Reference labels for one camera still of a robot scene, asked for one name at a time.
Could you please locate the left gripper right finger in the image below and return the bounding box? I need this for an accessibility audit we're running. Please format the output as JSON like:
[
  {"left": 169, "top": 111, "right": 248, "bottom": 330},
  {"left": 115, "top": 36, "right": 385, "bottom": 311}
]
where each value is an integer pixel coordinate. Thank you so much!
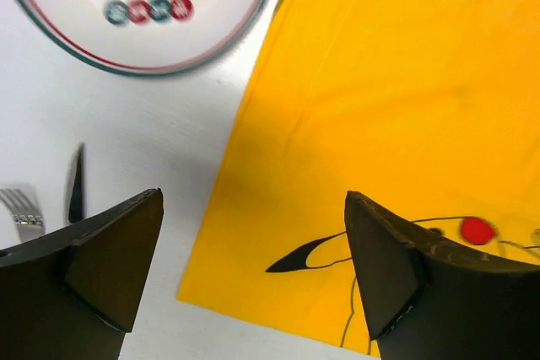
[{"left": 344, "top": 191, "right": 539, "bottom": 359}]

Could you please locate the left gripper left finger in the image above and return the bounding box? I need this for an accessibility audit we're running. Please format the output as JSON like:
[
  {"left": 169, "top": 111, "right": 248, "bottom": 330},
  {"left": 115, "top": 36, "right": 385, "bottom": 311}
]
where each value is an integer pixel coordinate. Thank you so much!
[{"left": 1, "top": 189, "right": 164, "bottom": 360}]

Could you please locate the knife with teal handle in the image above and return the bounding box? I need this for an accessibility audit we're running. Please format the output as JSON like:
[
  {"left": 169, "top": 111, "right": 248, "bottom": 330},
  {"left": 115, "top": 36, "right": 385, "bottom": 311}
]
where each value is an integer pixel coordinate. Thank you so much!
[{"left": 65, "top": 142, "right": 86, "bottom": 225}]

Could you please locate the yellow pikachu cloth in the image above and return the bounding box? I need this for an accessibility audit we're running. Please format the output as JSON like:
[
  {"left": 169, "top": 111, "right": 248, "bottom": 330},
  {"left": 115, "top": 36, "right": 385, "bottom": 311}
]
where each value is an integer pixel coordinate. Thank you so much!
[{"left": 177, "top": 0, "right": 539, "bottom": 356}]

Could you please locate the round patterned plate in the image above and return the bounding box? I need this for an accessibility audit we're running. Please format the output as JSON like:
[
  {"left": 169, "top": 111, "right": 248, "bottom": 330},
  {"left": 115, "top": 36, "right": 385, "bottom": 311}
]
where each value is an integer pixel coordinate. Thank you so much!
[{"left": 17, "top": 0, "right": 267, "bottom": 77}]

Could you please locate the fork with teal handle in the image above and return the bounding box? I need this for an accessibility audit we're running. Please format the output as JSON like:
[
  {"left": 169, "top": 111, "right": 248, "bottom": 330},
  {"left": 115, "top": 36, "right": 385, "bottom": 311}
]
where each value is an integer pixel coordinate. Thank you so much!
[{"left": 1, "top": 188, "right": 46, "bottom": 243}]

